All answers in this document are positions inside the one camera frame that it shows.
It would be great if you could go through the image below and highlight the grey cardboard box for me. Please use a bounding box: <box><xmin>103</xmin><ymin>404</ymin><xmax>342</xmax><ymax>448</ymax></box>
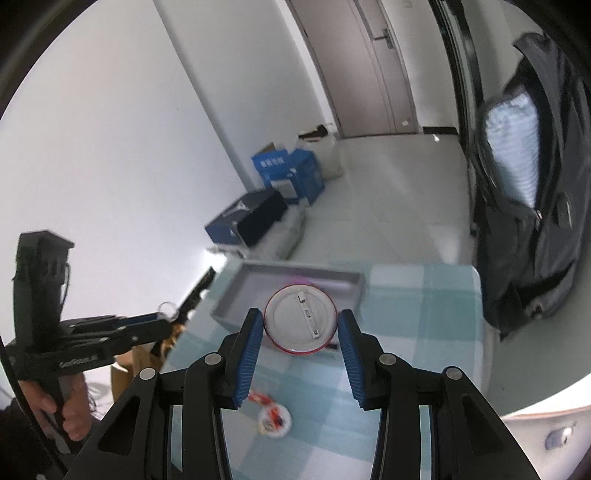
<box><xmin>210</xmin><ymin>260</ymin><xmax>367</xmax><ymax>334</ymax></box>

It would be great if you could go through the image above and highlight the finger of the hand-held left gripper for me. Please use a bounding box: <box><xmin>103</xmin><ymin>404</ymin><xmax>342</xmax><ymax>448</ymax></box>
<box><xmin>69</xmin><ymin>313</ymin><xmax>163</xmax><ymax>329</ymax></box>
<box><xmin>99</xmin><ymin>319</ymin><xmax>172</xmax><ymax>357</ymax></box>

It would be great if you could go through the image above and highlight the blue cardboard box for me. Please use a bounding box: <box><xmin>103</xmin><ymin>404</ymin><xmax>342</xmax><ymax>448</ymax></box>
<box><xmin>251</xmin><ymin>142</ymin><xmax>325</xmax><ymax>206</ymax></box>

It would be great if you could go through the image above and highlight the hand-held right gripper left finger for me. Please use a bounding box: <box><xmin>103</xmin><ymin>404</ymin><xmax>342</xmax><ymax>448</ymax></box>
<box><xmin>62</xmin><ymin>308</ymin><xmax>265</xmax><ymax>480</ymax></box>

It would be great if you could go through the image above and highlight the person's left hand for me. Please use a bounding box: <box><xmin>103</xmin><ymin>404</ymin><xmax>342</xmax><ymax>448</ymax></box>
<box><xmin>22</xmin><ymin>373</ymin><xmax>94</xmax><ymax>442</ymax></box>

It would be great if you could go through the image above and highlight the round pin badge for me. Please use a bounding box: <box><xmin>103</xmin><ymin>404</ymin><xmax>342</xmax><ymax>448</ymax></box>
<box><xmin>264</xmin><ymin>285</ymin><xmax>341</xmax><ymax>355</ymax></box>

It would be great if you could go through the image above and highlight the black backpack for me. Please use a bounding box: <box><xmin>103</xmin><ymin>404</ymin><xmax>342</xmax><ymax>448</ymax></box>
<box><xmin>470</xmin><ymin>32</ymin><xmax>585</xmax><ymax>343</ymax></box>

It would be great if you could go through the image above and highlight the brown cardboard box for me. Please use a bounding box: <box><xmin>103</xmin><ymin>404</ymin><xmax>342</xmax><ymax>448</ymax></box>
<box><xmin>109</xmin><ymin>344</ymin><xmax>163</xmax><ymax>408</ymax></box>

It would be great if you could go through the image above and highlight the teal checked tablecloth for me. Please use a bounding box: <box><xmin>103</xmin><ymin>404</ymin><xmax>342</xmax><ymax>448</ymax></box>
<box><xmin>159</xmin><ymin>262</ymin><xmax>486</xmax><ymax>480</ymax></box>

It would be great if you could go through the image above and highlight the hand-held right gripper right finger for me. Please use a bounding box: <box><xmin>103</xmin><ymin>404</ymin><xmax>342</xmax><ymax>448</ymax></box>
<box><xmin>338</xmin><ymin>308</ymin><xmax>520</xmax><ymax>480</ymax></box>

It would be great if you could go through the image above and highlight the white sack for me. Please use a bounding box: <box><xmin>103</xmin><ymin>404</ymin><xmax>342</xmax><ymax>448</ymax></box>
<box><xmin>295</xmin><ymin>124</ymin><xmax>345</xmax><ymax>181</ymax></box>

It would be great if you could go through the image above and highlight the black narrow board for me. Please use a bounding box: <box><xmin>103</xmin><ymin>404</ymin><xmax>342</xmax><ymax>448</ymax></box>
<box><xmin>177</xmin><ymin>268</ymin><xmax>216</xmax><ymax>325</ymax></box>

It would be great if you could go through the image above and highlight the black and blue shoe box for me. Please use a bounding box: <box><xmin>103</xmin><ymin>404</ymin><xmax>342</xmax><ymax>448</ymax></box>
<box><xmin>204</xmin><ymin>189</ymin><xmax>288</xmax><ymax>248</ymax></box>

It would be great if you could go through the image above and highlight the striped shirt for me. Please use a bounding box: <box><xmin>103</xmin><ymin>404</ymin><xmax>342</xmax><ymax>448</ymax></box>
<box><xmin>486</xmin><ymin>91</ymin><xmax>541</xmax><ymax>207</ymax></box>

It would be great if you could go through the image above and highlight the grey door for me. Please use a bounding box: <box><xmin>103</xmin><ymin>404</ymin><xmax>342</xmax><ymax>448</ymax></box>
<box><xmin>288</xmin><ymin>0</ymin><xmax>419</xmax><ymax>138</ymax></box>

